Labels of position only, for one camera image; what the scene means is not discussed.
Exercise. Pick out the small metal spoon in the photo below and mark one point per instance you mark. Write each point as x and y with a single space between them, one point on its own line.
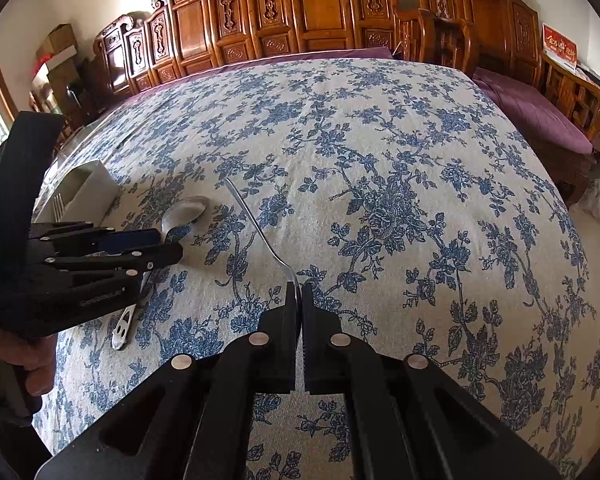
260 232

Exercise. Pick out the large metal spoon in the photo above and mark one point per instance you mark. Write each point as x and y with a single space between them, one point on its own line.
185 212

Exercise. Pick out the white utensil holder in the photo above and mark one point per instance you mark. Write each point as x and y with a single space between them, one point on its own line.
87 190

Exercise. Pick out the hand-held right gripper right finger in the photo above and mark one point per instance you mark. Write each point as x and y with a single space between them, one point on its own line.
320 345

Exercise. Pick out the wide purple seat cushion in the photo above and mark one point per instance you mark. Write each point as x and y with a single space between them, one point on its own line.
530 105

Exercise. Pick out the carved wooden sofa with armrests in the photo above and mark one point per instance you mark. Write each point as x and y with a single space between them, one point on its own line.
490 5

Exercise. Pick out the brown cardboard box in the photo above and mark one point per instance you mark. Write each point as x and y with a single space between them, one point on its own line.
62 35

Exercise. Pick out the red wall calendar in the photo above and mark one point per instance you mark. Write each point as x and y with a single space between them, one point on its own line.
560 47

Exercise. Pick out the blue floral tablecloth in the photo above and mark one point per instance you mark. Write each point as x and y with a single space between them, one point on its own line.
380 135

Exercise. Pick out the person's left hand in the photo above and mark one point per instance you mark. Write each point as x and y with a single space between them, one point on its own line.
40 365

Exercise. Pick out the metal fork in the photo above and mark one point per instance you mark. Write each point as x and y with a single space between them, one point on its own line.
57 207

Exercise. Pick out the white cardboard box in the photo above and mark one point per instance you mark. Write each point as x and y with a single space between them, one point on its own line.
60 60

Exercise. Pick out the long carved wooden sofa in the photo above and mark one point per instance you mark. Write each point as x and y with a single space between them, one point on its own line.
325 5

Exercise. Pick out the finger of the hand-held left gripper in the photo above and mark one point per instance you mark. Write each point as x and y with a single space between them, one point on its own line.
155 257
130 241

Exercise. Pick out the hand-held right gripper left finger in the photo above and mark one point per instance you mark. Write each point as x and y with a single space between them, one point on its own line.
280 340

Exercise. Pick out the thin purple seat cushion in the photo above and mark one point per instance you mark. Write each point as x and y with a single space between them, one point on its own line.
370 52

